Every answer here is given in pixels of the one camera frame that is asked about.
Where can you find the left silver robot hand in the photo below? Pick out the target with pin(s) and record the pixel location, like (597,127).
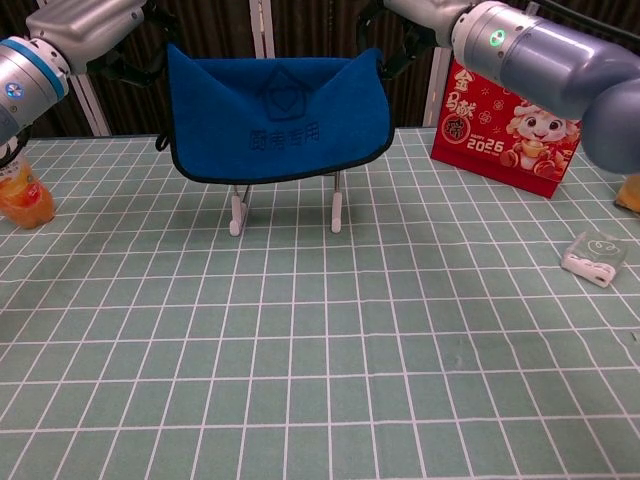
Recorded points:
(85,30)

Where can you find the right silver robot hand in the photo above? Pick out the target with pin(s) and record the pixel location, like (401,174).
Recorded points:
(430,20)

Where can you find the blue kitchen towel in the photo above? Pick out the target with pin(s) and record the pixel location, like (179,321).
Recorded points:
(280,110)

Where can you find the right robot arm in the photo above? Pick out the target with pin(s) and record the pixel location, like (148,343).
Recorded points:
(550,55)

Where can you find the green grid tablecloth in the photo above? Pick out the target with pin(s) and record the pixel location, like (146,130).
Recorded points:
(350,325)

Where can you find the dark folding screen white frames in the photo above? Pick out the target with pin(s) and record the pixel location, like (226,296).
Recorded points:
(310,30)

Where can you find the red 2026 desk calendar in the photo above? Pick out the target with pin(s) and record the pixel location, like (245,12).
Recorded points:
(480,130)

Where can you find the orange juice bottle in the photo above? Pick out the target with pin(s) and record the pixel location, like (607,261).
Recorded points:
(30,205)

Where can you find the yellow plush toy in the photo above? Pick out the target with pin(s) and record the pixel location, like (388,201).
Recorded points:
(630,197)

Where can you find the small clear block white base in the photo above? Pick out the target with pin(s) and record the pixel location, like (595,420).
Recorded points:
(595,252)

